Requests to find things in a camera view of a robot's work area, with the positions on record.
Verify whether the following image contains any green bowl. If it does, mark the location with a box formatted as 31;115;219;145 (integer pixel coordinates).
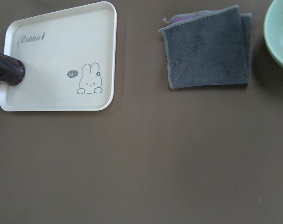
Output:
263;0;283;68

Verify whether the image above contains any grey folded cloth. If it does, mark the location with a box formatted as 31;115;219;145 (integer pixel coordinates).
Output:
159;5;252;89

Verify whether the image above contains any dark tea bottle on tray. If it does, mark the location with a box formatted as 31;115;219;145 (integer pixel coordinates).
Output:
0;53;25;86

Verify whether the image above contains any cream rabbit tray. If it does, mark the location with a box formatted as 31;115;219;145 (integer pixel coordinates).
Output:
0;1;117;112

